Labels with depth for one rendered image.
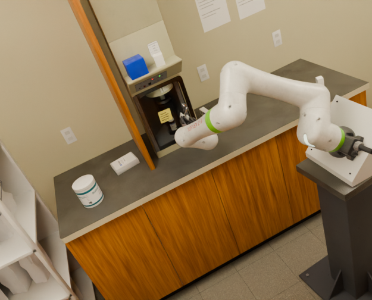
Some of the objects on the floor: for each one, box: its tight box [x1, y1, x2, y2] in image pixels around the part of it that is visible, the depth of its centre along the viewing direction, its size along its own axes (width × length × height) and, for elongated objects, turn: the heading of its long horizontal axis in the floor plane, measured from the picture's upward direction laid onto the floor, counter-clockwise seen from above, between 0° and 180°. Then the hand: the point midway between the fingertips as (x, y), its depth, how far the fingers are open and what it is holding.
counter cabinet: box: [65, 90, 367, 300], centre depth 269 cm, size 67×205×90 cm, turn 136°
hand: (184, 116), depth 222 cm, fingers closed, pressing on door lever
